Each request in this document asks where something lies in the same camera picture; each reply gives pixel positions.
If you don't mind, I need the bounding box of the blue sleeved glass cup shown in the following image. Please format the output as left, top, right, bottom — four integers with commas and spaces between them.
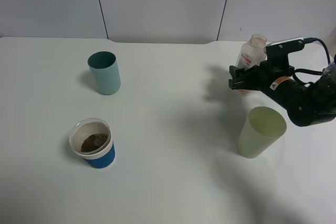
68, 118, 116, 169

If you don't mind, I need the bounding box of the teal cup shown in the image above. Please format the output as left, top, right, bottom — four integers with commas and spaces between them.
88, 51, 121, 95

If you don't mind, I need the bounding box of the black cable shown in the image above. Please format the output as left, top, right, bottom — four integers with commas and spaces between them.
291, 37, 334, 87

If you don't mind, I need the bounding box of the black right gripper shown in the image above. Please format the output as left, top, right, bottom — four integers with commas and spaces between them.
228, 61, 293, 101

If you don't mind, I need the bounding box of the clear plastic drink bottle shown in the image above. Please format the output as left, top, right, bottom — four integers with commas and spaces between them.
236, 34, 267, 69

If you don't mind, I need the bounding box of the white wrist camera on bracket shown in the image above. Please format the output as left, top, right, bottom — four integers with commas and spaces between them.
264, 37, 304, 71

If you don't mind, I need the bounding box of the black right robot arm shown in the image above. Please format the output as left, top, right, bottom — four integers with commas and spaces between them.
228, 55, 335, 127

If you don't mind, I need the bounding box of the pale yellow cup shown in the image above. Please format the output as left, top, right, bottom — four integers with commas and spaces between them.
237, 106, 287, 158

